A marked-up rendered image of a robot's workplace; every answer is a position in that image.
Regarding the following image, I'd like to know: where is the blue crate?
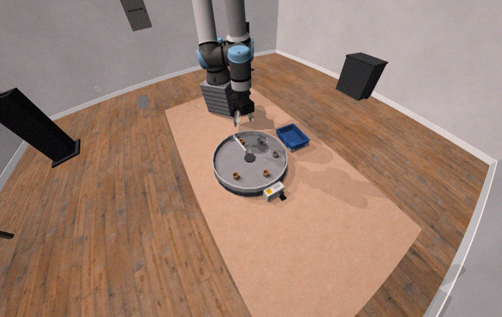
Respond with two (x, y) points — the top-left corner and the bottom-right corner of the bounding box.
(275, 124), (310, 152)

